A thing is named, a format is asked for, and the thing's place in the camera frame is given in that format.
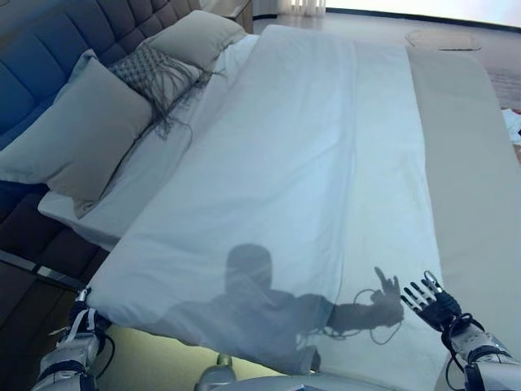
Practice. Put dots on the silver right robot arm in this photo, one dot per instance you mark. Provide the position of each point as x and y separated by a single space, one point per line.
480 346

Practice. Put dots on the beige bed runner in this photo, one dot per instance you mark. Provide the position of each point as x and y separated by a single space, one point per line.
468 163

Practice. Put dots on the white bed sheet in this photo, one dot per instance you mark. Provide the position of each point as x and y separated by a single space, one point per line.
163 171

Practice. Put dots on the white pillow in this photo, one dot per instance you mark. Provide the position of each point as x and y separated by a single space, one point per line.
24 163

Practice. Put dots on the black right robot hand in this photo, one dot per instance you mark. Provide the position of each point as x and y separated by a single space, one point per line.
441 305

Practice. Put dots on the cardboard box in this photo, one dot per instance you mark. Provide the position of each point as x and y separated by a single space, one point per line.
517 152

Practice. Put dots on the light wooden nightstand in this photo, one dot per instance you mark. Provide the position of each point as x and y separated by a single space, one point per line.
244 12

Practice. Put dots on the white duvet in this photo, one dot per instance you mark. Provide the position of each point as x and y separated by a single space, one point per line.
285 163

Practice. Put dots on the dark wooden nightstand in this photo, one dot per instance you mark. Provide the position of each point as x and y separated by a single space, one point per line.
24 309

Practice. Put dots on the patterned fringed grey cushion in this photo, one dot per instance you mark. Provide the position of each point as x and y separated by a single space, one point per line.
142 67

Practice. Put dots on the large beige pillow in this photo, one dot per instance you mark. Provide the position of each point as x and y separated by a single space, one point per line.
97 130
195 40

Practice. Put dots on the brown upholstered bed frame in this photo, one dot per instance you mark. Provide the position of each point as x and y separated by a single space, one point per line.
49 240

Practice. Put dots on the beige pleated curtain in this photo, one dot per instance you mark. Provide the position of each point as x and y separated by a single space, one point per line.
305 6

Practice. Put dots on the tufted grey upholstered headboard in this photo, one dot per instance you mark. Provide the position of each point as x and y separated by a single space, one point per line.
40 53

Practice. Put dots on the white garment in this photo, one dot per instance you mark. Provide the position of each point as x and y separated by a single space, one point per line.
513 122

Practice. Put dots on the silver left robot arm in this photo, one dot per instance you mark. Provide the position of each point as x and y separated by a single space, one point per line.
69 354

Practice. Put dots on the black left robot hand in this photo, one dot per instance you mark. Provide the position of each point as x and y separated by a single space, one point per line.
85 315

